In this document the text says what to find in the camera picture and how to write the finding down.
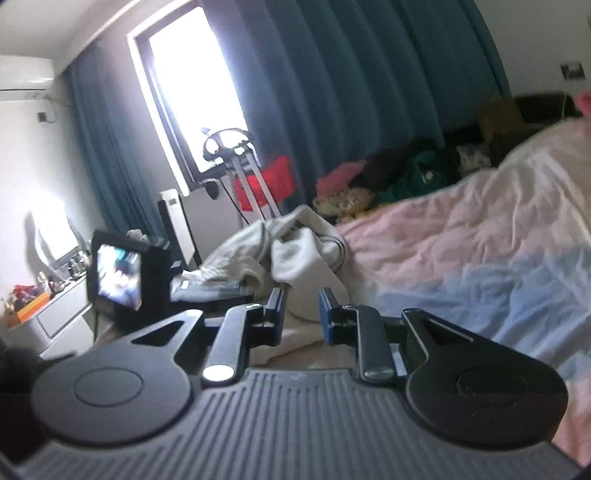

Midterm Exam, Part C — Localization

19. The teal curtain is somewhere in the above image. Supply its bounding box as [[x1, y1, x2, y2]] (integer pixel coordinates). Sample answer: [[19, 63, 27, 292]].
[[63, 43, 164, 237], [202, 1, 510, 208]]

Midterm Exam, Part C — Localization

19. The pastel pink blue duvet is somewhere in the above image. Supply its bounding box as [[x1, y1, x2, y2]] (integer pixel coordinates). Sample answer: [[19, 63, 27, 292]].
[[238, 118, 590, 479]]

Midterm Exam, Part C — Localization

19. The garment steamer stand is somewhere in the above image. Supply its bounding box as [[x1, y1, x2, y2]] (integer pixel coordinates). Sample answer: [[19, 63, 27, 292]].
[[202, 128, 280, 220]]

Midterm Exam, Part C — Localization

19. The white air conditioner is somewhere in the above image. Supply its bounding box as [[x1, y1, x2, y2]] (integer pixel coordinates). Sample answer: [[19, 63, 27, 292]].
[[0, 55, 55, 101]]

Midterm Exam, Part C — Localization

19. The white dresser desk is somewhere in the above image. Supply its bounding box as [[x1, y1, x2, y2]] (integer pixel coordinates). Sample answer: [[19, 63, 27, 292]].
[[1, 278, 94, 359]]

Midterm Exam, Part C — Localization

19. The teal curtain left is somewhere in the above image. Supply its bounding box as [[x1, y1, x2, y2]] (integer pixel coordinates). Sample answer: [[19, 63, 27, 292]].
[[63, 43, 164, 237]]

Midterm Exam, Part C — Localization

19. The white zip-up jacket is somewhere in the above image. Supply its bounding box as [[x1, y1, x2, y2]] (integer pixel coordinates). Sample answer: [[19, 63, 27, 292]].
[[181, 205, 351, 321]]

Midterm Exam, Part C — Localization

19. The pink garment in pile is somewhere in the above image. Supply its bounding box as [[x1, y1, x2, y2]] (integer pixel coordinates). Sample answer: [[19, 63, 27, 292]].
[[315, 160, 367, 198]]

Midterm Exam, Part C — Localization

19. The red cloth on stand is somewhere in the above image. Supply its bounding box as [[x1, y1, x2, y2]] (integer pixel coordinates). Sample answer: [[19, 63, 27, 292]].
[[235, 156, 296, 211]]

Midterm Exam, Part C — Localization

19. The wall socket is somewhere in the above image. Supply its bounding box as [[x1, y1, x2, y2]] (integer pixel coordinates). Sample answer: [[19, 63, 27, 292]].
[[560, 60, 586, 82]]

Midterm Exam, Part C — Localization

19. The dark green clothes pile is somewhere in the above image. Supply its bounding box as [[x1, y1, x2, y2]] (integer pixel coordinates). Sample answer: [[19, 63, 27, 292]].
[[349, 138, 461, 207]]

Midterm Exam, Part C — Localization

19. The teal curtain right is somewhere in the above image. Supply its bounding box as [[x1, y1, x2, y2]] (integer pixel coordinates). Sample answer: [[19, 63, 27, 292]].
[[202, 1, 510, 208]]

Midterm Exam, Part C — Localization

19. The white radiator panel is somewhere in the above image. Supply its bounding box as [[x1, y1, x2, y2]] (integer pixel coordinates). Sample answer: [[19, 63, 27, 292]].
[[157, 188, 242, 270]]

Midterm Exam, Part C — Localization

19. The window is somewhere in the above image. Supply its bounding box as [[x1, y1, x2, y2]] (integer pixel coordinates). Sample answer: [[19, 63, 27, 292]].
[[127, 1, 247, 194]]

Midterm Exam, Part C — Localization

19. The brown cardboard box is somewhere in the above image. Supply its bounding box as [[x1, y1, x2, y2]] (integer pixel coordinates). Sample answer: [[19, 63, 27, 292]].
[[478, 99, 525, 142]]

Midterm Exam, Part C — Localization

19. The lit vanity mirror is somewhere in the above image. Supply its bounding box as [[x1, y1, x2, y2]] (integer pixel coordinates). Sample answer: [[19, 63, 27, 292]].
[[24, 190, 86, 281]]

